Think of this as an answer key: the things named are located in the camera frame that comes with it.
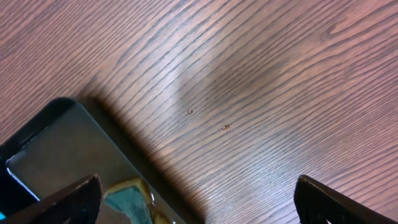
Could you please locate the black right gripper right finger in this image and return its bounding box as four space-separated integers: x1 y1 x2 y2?
294 175 397 224

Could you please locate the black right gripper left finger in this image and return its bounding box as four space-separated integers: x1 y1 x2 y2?
1 174 103 224

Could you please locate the green yellow sponge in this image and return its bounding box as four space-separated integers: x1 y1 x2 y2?
104 177 174 224

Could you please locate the black water tray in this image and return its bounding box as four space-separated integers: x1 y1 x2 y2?
1 98 203 223

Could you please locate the teal plastic tray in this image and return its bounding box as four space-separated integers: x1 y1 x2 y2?
0 212 6 220

